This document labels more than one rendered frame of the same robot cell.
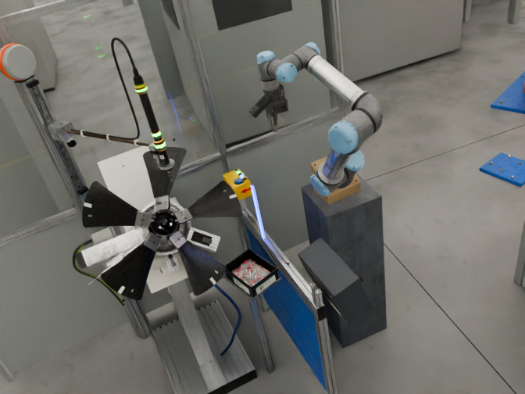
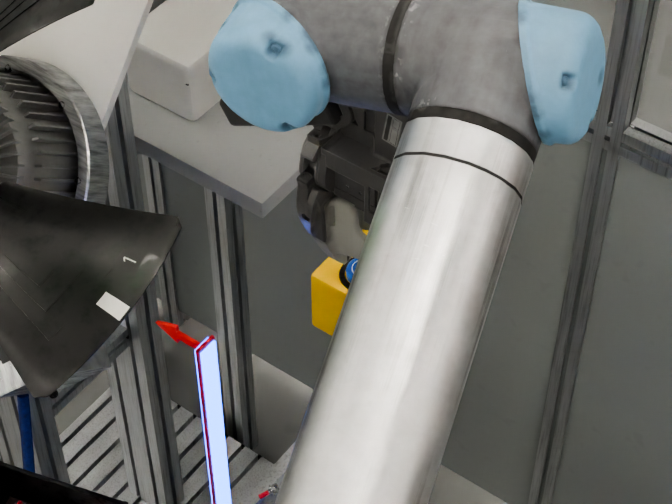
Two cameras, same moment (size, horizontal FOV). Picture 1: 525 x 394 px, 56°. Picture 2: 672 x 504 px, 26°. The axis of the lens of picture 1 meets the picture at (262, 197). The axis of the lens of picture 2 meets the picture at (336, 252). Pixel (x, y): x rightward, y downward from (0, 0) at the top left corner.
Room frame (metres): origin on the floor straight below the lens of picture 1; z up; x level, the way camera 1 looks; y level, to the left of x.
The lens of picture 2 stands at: (1.54, -0.75, 2.28)
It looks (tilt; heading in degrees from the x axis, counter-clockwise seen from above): 47 degrees down; 54
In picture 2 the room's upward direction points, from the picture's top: straight up
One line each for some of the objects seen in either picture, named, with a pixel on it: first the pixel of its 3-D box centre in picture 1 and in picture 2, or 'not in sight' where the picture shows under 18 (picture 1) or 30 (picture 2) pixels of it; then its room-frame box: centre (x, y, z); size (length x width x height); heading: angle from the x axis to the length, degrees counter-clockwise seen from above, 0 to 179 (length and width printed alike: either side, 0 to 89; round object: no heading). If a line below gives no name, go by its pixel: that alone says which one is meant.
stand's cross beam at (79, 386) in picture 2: not in sight; (77, 369); (2.01, 0.56, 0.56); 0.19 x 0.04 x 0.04; 18
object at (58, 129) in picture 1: (61, 130); not in sight; (2.22, 0.87, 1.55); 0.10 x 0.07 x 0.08; 53
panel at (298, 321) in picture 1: (286, 304); not in sight; (1.86, -0.01, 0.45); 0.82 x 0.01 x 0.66; 18
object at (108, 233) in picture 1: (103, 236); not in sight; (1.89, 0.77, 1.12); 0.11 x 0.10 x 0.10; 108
